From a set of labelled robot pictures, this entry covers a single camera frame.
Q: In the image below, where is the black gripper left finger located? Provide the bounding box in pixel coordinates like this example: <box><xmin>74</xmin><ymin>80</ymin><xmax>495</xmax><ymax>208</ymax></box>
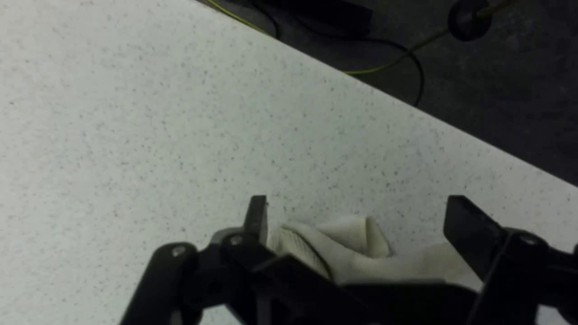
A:
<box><xmin>118</xmin><ymin>193</ymin><xmax>286</xmax><ymax>325</ymax></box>

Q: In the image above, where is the cream wiping cloth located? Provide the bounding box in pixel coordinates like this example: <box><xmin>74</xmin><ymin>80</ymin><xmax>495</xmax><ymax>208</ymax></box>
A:
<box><xmin>268</xmin><ymin>213</ymin><xmax>484</xmax><ymax>289</ymax></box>

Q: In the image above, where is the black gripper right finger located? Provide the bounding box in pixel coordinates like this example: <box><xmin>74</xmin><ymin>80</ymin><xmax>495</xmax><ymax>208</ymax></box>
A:
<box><xmin>443</xmin><ymin>193</ymin><xmax>578</xmax><ymax>325</ymax></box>

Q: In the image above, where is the thin black floor cable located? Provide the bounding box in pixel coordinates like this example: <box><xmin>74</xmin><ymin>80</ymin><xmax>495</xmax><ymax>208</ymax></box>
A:
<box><xmin>259</xmin><ymin>0</ymin><xmax>427</xmax><ymax>109</ymax></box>

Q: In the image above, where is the black round foot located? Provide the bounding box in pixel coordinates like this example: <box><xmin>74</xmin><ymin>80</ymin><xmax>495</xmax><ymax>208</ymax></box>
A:
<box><xmin>447</xmin><ymin>0</ymin><xmax>497</xmax><ymax>44</ymax></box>

